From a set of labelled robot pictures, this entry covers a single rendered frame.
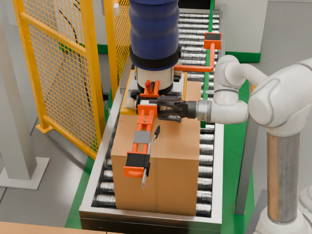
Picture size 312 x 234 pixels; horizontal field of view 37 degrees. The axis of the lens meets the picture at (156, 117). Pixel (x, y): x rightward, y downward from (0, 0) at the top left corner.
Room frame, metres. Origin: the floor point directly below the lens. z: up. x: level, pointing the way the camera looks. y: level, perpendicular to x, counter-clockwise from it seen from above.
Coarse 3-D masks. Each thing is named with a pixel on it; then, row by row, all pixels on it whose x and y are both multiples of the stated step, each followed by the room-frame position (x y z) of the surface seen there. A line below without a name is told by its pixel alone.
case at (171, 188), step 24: (192, 96) 1.94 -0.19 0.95; (120, 120) 1.75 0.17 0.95; (192, 120) 1.75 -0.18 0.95; (120, 144) 1.58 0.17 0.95; (168, 144) 1.58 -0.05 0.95; (192, 144) 1.57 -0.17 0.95; (120, 168) 1.51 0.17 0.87; (168, 168) 1.49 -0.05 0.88; (192, 168) 1.48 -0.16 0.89; (120, 192) 1.51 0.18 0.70; (144, 192) 1.50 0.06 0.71; (168, 192) 1.49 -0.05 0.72; (192, 192) 1.48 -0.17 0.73
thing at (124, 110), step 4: (132, 72) 1.96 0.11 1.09; (132, 76) 1.92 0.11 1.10; (128, 80) 1.89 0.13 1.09; (128, 84) 1.85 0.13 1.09; (128, 92) 1.78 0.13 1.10; (132, 92) 1.75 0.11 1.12; (136, 92) 1.78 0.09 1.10; (140, 92) 1.78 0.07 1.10; (124, 96) 1.76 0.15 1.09; (128, 96) 1.76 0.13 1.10; (132, 96) 1.73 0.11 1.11; (136, 96) 1.75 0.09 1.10; (124, 100) 1.73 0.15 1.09; (136, 100) 1.72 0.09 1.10; (124, 104) 1.69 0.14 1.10; (124, 108) 1.67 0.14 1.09; (120, 112) 1.65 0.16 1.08; (124, 112) 1.65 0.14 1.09; (128, 112) 1.65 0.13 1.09; (132, 112) 1.64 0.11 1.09
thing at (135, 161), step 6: (132, 156) 1.22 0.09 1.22; (138, 156) 1.22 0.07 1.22; (144, 156) 1.22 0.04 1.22; (126, 162) 1.19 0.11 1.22; (132, 162) 1.19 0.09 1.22; (138, 162) 1.19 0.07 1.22; (144, 162) 1.19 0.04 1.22; (126, 168) 1.17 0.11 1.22; (132, 168) 1.17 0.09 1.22; (138, 168) 1.16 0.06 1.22; (126, 174) 1.17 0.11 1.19
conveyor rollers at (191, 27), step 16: (192, 16) 3.60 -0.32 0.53; (208, 16) 3.58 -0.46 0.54; (192, 32) 3.33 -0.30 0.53; (192, 48) 3.07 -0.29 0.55; (192, 64) 2.87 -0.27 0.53; (208, 96) 2.50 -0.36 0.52; (208, 128) 2.15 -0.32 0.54; (208, 144) 2.00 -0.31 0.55; (208, 160) 1.88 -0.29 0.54; (112, 176) 1.77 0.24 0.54; (208, 192) 1.63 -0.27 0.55; (208, 208) 1.53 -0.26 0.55
